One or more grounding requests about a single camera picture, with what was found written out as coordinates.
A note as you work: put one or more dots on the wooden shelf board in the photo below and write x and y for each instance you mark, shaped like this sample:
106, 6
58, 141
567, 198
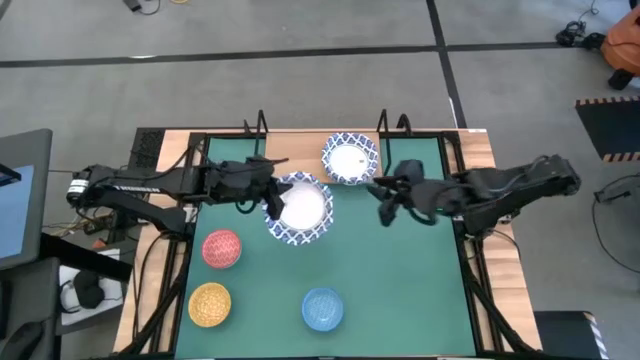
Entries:
295, 150

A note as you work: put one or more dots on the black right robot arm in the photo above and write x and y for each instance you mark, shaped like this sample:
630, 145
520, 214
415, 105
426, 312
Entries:
525, 182

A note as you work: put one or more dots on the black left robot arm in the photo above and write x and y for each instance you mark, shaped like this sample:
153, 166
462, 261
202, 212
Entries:
175, 180

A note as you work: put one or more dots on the blue white patterned paper bowl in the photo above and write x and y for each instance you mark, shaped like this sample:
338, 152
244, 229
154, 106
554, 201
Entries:
350, 160
307, 210

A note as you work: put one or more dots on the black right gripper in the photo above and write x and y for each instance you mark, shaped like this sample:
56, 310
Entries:
430, 197

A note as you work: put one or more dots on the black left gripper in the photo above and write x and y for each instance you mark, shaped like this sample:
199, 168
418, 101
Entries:
240, 181

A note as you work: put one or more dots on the black metal table frame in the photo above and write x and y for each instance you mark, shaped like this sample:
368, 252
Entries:
197, 145

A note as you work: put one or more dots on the yellow patterned bowl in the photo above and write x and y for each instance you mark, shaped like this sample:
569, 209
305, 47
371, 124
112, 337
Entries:
209, 305

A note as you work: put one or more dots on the green table mat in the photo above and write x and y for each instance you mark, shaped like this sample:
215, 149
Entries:
380, 280

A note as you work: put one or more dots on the orange shop vacuum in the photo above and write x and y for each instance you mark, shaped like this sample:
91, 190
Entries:
625, 45

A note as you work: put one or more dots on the grey monitor blue screen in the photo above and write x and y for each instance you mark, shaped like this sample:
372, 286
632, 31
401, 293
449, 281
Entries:
20, 200

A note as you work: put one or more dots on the black power adapter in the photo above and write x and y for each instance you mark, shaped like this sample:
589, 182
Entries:
134, 4

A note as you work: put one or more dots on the red patterned bowl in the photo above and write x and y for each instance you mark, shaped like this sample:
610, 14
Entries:
222, 249

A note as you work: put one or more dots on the white paper sheet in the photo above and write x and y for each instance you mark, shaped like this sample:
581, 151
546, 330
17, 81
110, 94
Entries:
112, 292

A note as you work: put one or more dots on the black perforated panel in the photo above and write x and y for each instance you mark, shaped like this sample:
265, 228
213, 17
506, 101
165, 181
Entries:
146, 147

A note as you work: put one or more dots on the black box striped edge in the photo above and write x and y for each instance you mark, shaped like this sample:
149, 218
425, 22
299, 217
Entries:
562, 335

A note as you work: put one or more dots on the black shelf bracket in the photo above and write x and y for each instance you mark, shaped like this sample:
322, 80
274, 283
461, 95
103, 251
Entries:
404, 124
383, 121
262, 122
247, 126

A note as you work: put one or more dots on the black mat hazard stripe edge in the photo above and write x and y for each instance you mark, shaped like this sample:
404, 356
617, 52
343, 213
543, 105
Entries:
607, 127

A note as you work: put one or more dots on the black headphones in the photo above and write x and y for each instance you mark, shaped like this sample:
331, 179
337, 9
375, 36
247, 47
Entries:
89, 290

